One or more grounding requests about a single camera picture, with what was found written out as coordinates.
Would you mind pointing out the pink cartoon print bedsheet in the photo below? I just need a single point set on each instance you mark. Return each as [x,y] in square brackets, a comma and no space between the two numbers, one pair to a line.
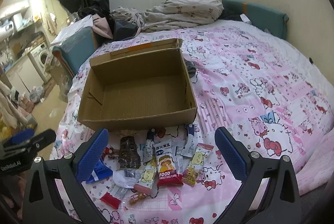
[265,92]

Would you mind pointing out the blue snack bag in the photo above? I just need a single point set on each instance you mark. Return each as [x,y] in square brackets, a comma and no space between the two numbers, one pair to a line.
[99,172]

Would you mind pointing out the white washing machine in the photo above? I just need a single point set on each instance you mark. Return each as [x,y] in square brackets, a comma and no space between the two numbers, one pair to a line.
[37,56]

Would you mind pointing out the crumpled beige blanket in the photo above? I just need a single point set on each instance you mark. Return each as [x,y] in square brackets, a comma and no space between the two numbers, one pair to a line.
[172,14]

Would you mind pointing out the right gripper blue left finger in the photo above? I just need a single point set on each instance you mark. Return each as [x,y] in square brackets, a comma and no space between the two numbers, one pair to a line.
[42,201]

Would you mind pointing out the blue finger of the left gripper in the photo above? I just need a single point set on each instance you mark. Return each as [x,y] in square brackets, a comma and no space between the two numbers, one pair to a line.
[22,136]

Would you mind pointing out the white kitchen appliance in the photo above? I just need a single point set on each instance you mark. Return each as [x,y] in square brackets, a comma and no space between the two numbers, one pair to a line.
[7,29]

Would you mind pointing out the pink garment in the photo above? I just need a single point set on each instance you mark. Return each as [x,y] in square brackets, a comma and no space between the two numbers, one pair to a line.
[101,26]

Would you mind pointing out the small orange candy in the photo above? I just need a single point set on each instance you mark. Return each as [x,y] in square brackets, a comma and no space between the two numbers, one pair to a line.
[136,198]

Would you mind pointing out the dark brown bread package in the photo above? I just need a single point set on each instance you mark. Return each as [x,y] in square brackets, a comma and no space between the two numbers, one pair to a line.
[128,155]

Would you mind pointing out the white blue sachet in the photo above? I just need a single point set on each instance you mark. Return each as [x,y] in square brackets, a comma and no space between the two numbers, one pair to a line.
[188,149]

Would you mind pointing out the red white snack bar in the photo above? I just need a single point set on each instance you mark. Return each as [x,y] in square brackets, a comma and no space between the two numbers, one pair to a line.
[114,195]

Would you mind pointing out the open cardboard box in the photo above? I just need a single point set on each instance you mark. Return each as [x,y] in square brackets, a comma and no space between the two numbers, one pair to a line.
[137,88]

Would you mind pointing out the teal cushion left side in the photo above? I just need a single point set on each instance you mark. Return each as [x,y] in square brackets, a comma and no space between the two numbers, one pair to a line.
[75,50]

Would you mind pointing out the pink cartoon snack pack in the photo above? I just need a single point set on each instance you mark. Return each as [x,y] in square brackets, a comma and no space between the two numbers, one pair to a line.
[145,183]
[196,164]

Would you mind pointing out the teal cushion at wall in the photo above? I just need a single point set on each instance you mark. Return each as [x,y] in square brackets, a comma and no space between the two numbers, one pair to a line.
[264,18]

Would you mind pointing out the red rice cake snack pack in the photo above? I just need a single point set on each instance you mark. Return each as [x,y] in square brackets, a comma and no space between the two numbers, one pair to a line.
[166,165]

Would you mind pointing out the grey black sachet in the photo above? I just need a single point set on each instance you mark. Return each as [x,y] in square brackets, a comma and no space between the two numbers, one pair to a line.
[148,150]

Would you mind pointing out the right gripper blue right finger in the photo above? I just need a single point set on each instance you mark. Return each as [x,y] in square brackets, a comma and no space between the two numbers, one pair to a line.
[269,190]

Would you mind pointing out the grey cloth beside box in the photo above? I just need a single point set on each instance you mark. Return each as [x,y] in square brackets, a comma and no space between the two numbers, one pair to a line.
[192,72]

